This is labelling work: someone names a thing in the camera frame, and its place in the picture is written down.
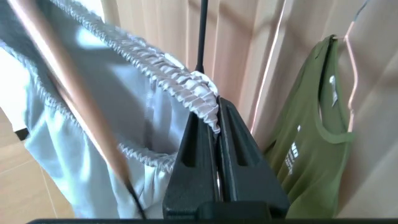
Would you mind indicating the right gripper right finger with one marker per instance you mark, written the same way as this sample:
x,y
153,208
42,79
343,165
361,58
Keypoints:
x,y
255,183

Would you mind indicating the beige curtain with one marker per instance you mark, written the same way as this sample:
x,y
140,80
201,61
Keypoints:
x,y
242,46

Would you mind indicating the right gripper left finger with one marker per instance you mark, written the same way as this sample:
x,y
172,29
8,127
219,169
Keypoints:
x,y
186,186

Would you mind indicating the pink clothes hanger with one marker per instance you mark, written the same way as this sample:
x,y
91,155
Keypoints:
x,y
351,121
74,96

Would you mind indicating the black clothes rack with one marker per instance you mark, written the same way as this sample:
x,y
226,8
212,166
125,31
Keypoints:
x,y
202,31

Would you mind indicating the green printed shirt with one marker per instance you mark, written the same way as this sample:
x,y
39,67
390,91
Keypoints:
x,y
304,161

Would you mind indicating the pale grey shorts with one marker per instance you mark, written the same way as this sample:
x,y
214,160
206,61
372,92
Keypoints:
x,y
77,155

